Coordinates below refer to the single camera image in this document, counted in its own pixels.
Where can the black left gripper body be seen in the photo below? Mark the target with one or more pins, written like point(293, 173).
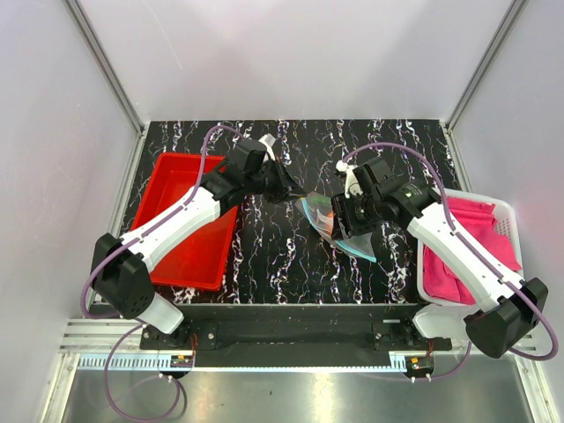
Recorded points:
point(268, 182)

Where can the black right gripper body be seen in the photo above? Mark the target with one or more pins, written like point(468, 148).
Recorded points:
point(360, 213)

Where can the clear zip top bag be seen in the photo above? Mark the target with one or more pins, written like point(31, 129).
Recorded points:
point(312, 206)

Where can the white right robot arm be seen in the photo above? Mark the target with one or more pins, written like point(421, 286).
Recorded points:
point(505, 307)

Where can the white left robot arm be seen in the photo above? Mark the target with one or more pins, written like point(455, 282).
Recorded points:
point(122, 266)

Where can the pink cloth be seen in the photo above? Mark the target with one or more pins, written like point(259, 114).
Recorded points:
point(439, 281)

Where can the red plastic bin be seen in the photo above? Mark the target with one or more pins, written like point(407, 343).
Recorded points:
point(183, 245)

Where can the white plastic basket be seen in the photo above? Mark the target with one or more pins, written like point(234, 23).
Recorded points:
point(502, 229)

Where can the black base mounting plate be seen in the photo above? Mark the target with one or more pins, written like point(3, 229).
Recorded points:
point(342, 335)

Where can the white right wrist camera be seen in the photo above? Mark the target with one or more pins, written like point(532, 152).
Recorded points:
point(352, 185)

